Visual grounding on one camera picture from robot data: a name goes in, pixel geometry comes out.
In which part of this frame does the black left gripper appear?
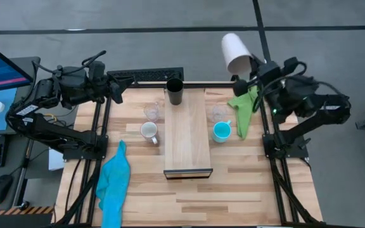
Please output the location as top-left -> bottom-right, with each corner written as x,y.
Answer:
86,74 -> 136,105

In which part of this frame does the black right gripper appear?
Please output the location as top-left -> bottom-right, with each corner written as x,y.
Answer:
233,53 -> 285,98

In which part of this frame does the tall beige cup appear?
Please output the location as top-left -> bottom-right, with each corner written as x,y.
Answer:
221,32 -> 253,76

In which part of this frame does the clear glass cup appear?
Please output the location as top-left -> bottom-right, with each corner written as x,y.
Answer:
212,105 -> 229,124
143,101 -> 161,123

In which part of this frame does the white patterned mug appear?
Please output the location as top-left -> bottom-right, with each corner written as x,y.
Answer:
139,121 -> 160,146

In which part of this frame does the tall black cup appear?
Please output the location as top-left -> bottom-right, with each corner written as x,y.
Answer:
165,78 -> 185,106

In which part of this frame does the teal mug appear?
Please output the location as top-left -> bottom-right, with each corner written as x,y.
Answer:
212,119 -> 233,144

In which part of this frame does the black perforated panel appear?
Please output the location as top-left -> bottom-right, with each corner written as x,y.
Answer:
106,66 -> 185,84

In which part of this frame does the green cloth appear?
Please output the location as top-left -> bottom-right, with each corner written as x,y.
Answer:
227,85 -> 261,140

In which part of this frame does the grey computer desk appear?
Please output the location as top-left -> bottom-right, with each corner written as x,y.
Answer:
0,56 -> 41,212

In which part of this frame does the blue cloth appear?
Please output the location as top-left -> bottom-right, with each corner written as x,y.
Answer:
95,139 -> 132,228

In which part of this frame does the white paper sheet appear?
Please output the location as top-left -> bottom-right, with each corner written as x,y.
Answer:
48,148 -> 65,172

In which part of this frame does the black computer mouse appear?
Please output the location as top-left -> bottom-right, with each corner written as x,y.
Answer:
0,174 -> 15,206

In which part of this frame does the black case with hazard stripe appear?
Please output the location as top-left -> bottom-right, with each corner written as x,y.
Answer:
0,206 -> 55,228

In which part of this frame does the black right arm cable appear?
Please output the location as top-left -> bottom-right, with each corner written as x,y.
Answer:
252,61 -> 309,113

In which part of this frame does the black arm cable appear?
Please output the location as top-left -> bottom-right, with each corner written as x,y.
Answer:
32,49 -> 107,77
252,61 -> 309,113

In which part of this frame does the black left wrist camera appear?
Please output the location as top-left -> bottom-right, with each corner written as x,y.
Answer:
89,60 -> 106,80

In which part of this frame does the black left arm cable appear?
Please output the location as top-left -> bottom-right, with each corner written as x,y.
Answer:
32,49 -> 107,77

